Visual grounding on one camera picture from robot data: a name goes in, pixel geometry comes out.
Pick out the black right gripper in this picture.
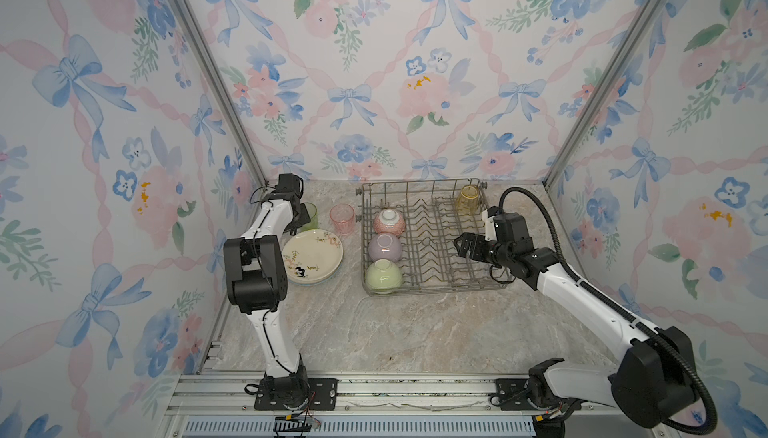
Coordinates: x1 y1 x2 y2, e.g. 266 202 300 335
453 232 513 271

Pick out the pink glass tumbler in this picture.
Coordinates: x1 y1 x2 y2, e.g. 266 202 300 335
329 204 356 235

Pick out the cream flamingo plate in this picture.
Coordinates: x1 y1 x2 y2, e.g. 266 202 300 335
282 229 344 286

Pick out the green glass tumbler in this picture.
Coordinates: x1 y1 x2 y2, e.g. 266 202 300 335
301 203 318 232

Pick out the watermelon plate blue rim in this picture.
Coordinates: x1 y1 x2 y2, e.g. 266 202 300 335
283 245 344 286

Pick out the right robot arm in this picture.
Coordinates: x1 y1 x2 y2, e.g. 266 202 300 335
453 213 712 428

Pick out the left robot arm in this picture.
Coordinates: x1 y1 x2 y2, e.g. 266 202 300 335
223 174 310 410

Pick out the amber glass tumbler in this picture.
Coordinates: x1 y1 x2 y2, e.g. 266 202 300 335
455 184 481 217

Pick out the pink patterned bowl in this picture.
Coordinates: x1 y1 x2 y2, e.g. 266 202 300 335
373 208 406 237

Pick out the lilac ceramic bowl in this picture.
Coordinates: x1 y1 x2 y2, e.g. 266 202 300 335
368 233 403 263

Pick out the green ceramic bowl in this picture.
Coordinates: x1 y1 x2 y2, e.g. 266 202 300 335
364 259 404 294

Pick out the thin black left cable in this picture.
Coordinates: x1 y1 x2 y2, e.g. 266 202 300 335
242 184 301 397

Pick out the grey wire dish rack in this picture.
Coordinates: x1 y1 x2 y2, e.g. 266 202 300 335
356 178 510 295

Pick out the black corrugated cable hose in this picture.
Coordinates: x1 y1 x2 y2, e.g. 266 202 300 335
497 186 719 436

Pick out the aluminium right corner post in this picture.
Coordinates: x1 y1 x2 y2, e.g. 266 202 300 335
542 0 668 191

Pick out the aluminium corner post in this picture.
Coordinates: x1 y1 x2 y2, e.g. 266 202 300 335
542 0 668 191
169 0 269 185

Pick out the aluminium left corner post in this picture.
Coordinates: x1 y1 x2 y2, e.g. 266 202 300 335
169 0 269 185

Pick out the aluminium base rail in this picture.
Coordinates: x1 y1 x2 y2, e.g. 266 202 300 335
155 371 674 437

